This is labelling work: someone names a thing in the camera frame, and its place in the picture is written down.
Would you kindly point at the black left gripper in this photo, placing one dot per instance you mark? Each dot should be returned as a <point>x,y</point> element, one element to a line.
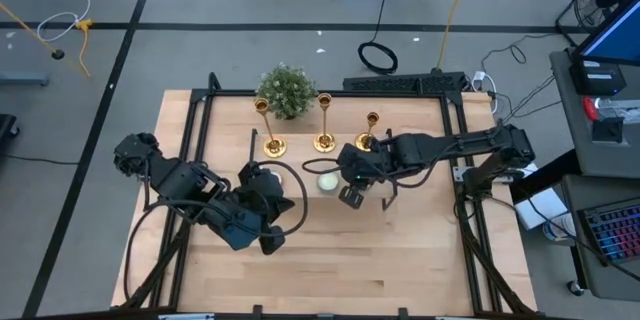
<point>262,205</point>

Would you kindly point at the grey metal floor base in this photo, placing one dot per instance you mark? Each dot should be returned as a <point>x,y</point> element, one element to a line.
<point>22,78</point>

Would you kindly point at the black table clamp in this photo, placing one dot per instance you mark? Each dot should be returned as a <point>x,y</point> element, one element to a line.
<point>258,311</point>
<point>402,312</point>

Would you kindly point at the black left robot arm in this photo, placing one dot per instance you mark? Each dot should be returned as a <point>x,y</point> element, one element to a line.
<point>175,180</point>

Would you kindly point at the grey keyboard desk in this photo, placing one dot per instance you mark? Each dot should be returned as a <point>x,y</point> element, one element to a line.
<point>600,280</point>

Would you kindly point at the computer monitor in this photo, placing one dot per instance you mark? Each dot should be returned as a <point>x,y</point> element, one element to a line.
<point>620,35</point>

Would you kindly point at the black desktop box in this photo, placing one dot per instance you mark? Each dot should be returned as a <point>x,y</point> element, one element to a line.
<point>597,82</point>

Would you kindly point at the white power adapter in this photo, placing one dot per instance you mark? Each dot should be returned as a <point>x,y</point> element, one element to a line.
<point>479,79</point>

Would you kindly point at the silver aluminium bar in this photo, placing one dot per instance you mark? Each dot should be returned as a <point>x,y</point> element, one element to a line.
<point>187,317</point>
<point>455,318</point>

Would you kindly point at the rainbow backlit keyboard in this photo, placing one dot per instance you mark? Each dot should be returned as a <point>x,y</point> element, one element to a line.
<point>617,232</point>

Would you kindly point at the tall gold candle holder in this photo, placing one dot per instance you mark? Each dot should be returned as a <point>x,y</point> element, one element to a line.
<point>274,147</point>
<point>324,142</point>

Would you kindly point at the black wheeled base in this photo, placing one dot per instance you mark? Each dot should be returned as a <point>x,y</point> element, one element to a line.
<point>7,125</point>

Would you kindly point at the small black box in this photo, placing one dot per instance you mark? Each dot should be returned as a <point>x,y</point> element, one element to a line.
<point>607,130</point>

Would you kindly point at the black round floor weight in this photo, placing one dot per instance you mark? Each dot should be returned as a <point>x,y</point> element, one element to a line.
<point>58,54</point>

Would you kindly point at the short gold candle holder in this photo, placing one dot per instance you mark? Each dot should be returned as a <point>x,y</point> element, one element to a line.
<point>365,141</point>

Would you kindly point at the black keyboard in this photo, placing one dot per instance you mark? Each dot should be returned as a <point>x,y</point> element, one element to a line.
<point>400,82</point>

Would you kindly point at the wooden shelf black metal frame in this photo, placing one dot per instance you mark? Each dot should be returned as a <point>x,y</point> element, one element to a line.
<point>300,155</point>

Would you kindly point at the white flat box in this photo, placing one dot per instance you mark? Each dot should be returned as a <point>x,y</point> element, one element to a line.
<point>547,210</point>

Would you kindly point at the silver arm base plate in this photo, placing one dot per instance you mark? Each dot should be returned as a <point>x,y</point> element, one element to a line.
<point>460,174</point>

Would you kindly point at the black aluminium table frame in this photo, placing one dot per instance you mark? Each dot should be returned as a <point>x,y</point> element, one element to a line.
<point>200,95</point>

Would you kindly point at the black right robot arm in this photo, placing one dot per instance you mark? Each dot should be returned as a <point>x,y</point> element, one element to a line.
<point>450,147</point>

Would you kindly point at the green potted plant black pot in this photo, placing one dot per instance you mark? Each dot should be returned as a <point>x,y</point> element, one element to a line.
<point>286,91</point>

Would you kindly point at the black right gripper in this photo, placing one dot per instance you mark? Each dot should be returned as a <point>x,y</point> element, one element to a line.
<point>362,165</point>

